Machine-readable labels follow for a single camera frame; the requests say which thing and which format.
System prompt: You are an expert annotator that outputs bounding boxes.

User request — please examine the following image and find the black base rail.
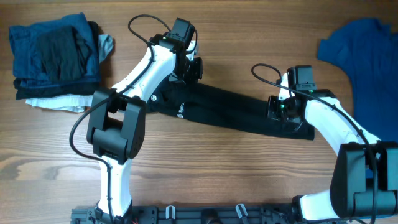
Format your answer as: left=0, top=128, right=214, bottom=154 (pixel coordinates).
left=70, top=203, right=348, bottom=224

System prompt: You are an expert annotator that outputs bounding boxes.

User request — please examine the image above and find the black polo shirt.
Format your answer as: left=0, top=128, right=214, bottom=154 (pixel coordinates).
left=146, top=79, right=315, bottom=141

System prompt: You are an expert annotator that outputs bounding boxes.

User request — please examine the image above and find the blue shirt on right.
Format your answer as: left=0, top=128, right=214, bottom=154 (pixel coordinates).
left=318, top=18, right=397, bottom=141

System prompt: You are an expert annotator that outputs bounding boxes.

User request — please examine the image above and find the folded black garment on top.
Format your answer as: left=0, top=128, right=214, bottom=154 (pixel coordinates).
left=36, top=26, right=91, bottom=83

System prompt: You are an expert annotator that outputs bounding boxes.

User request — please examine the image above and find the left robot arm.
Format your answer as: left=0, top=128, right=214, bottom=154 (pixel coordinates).
left=86, top=18, right=202, bottom=223

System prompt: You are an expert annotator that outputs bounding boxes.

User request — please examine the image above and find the folded blue garment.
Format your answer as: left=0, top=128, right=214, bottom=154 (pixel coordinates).
left=9, top=12, right=101, bottom=89

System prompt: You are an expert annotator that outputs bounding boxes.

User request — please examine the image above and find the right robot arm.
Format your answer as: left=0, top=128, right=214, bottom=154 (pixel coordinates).
left=268, top=65, right=397, bottom=223

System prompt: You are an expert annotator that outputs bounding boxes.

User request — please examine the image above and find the folded black garment underneath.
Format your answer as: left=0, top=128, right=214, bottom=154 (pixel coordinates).
left=14, top=21, right=101, bottom=101

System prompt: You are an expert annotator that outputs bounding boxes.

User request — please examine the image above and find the folded white garment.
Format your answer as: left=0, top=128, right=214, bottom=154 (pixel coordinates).
left=25, top=34, right=114, bottom=113

